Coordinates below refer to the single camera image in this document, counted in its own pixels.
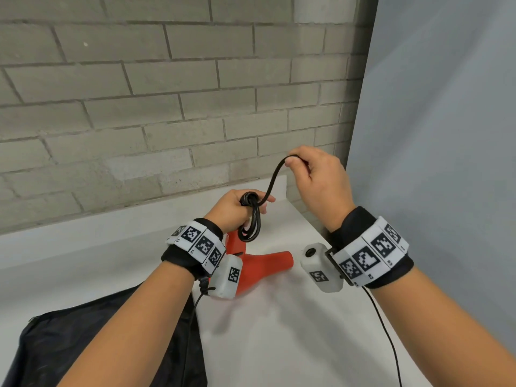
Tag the right wristband with marker tiles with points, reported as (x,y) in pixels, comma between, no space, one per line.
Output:
(371,249)

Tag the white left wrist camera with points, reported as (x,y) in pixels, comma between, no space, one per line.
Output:
(227,278)

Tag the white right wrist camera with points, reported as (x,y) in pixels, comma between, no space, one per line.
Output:
(318,267)

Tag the person's right hand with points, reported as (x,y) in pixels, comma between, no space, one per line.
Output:
(322,185)

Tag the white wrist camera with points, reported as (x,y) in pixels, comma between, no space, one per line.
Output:
(227,278)
(318,267)

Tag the person's left hand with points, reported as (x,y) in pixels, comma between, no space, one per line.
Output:
(231,211)

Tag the left wristband with marker tiles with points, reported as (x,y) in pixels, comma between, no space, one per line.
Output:
(197,243)

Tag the black fabric drawstring bag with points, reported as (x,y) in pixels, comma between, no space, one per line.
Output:
(60,350)

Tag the person's left forearm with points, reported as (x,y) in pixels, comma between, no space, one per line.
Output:
(129,330)

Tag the wristband with marker tiles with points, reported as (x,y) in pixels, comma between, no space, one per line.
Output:
(197,243)
(371,249)

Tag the red hair dryer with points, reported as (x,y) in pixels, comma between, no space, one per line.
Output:
(264,267)

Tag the light grey partition board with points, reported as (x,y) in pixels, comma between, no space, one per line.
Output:
(443,157)

